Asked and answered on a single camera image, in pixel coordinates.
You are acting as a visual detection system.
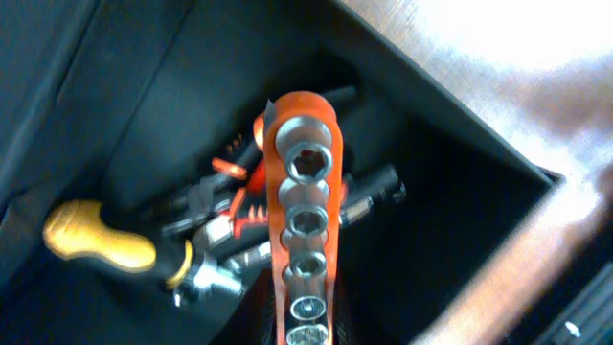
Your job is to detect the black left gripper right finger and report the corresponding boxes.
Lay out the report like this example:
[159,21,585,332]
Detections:
[332,278,357,345]

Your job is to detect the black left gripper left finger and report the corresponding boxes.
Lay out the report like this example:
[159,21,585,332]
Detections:
[244,268,277,345]

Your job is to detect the red black cutting pliers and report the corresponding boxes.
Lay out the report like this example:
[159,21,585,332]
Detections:
[162,157,351,250]

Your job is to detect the orange bit holder strip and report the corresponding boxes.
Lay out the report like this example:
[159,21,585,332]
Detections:
[263,91,344,344]

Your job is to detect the yellow black screwdriver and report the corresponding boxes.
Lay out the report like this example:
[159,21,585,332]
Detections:
[42,200,245,308]

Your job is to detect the black box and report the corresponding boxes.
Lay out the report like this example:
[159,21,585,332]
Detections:
[1,1,555,344]

